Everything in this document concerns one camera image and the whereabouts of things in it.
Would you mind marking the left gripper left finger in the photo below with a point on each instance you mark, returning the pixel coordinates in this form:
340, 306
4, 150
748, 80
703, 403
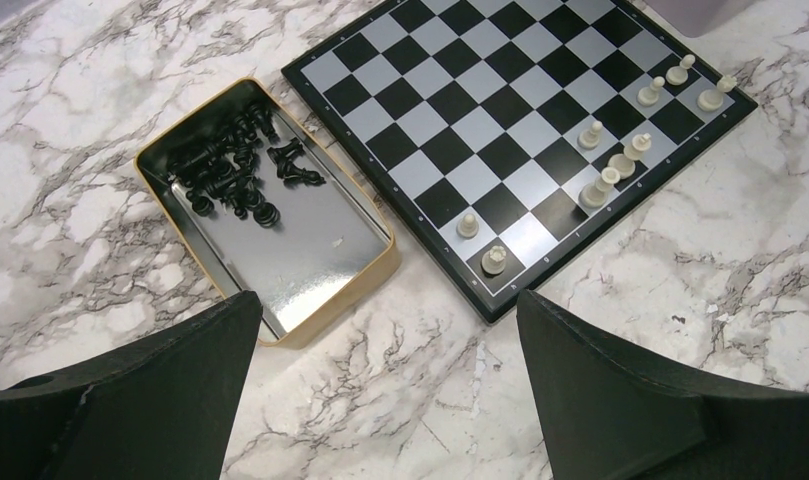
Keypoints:
161, 407

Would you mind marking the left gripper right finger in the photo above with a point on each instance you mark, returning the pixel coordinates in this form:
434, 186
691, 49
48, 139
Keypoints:
611, 409

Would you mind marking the white queen chess piece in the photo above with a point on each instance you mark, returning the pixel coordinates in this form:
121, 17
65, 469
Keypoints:
625, 162

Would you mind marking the white pawn chess piece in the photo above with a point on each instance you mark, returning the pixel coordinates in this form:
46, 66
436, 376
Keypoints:
678, 74

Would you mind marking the black chess pieces pile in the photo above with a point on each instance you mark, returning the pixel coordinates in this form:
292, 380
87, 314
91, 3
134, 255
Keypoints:
223, 166

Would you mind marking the yellow tin tray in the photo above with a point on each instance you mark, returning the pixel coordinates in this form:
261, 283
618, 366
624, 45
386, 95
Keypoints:
331, 248

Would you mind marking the black white chessboard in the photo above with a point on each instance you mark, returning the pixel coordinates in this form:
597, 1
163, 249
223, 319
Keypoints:
455, 107

